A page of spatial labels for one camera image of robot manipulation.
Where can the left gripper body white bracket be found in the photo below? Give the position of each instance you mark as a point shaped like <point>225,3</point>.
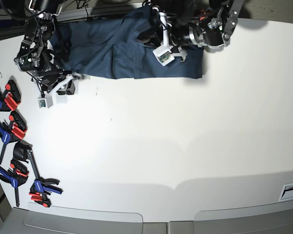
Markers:
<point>167,51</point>

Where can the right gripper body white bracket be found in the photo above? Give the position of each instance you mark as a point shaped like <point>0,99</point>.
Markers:
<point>56,83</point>

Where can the blue T-shirt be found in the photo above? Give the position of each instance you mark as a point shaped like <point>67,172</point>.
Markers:
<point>109,48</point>

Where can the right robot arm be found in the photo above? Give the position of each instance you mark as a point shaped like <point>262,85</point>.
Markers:
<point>41,48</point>

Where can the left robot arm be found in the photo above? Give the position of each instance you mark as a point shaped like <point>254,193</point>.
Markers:
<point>178,24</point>

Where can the blue red bar clamp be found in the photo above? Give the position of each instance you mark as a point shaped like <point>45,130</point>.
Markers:
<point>16,176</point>
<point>10,98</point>
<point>13,132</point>
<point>42,187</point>

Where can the grey chair backrest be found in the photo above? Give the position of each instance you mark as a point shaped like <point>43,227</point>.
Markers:
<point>271,218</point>
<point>21,221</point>

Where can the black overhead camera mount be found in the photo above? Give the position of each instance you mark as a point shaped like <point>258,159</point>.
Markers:
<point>189,7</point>

